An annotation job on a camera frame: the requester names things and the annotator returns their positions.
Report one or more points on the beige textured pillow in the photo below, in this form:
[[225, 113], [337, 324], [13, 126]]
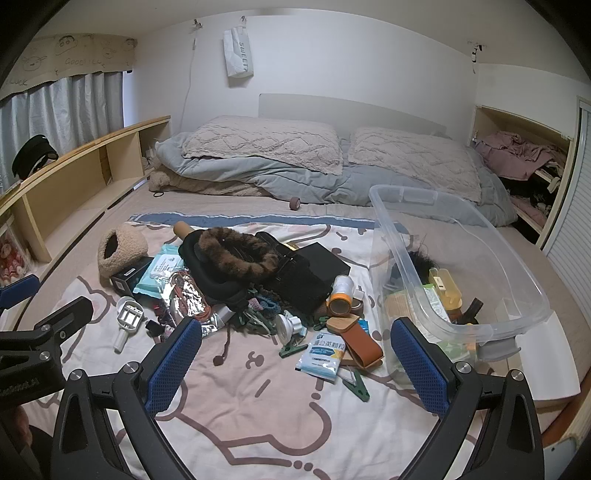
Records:
[[263, 141], [415, 159]]

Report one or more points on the small brown roller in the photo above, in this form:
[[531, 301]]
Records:
[[294, 203]]

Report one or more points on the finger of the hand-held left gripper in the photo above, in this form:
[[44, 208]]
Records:
[[64, 316], [18, 290]]

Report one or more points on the black fur-trimmed garment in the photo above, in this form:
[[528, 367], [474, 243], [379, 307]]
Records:
[[231, 263]]

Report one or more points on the brown leather case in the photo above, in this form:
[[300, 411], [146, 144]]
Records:
[[360, 339]]

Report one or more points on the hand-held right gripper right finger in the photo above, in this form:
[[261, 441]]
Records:
[[420, 369]]

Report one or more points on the tan oval pad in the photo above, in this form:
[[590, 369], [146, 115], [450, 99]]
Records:
[[400, 307]]

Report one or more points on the teal wet wipes packet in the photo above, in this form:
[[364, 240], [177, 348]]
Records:
[[159, 272]]

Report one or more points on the small black box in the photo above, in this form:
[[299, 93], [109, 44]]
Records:
[[129, 277]]

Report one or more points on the picture frame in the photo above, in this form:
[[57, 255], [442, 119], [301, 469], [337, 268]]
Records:
[[11, 258]]

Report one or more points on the printed blanket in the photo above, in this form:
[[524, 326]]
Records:
[[231, 415]]

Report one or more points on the dark clothes pile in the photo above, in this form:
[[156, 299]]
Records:
[[531, 189]]

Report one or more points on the white slatted closet door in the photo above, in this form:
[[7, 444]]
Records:
[[572, 207]]

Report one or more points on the yellow plastic case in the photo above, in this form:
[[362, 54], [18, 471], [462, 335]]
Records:
[[444, 290]]

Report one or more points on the grey duvet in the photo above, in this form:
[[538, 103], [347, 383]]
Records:
[[286, 182]]

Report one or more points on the green clothespin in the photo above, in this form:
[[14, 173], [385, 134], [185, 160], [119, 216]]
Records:
[[292, 350], [356, 384]]

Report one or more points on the black furry item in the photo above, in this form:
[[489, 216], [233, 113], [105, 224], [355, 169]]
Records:
[[415, 267]]

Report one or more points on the fluffy beige slipper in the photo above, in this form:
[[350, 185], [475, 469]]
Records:
[[122, 256]]

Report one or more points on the beige curtain valance with drawings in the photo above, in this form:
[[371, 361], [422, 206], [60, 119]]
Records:
[[64, 57]]

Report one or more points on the white headboard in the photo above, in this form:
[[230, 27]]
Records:
[[351, 108]]

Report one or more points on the white handheld device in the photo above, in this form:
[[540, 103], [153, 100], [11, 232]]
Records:
[[128, 318]]

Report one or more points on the cardboard tube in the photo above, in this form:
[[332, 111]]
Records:
[[182, 230]]

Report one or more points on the grey curtain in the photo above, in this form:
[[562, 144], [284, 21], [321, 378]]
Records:
[[69, 115]]

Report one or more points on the pink clothes pile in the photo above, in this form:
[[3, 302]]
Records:
[[512, 154]]

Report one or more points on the closet shelf frame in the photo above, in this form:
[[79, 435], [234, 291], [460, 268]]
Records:
[[503, 121]]

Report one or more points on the small tape roll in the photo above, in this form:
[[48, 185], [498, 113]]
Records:
[[357, 302]]

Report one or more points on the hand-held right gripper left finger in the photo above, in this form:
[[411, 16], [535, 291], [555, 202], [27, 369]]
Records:
[[173, 360]]

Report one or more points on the wooden shelf unit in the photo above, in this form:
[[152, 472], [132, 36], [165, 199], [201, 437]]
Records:
[[78, 184]]

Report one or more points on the clear plastic storage box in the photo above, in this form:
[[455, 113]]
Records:
[[461, 258]]

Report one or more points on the black cap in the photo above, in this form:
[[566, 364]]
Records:
[[32, 154]]

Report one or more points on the white storage box lid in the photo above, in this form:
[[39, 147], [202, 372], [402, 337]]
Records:
[[549, 355]]

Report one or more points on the beige fleece blanket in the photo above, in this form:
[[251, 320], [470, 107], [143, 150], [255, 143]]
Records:
[[203, 184]]

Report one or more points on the silver foil packet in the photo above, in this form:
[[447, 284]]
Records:
[[194, 304]]

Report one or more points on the blue white medicine sachet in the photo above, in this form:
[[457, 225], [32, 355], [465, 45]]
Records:
[[321, 357]]

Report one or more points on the white round suction holder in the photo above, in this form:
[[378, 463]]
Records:
[[288, 325]]

